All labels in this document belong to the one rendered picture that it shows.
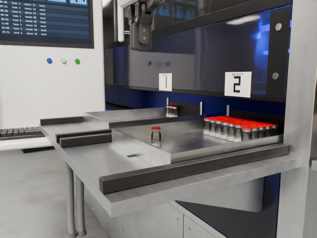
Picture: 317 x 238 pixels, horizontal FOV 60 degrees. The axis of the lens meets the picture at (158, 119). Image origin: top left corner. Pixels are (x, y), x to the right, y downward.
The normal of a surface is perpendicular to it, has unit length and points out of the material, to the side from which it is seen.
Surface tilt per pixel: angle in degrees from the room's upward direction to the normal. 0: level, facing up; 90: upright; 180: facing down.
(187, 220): 90
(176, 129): 90
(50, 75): 90
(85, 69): 90
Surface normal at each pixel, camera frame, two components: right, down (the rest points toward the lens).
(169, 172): 0.51, 0.13
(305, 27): -0.86, 0.07
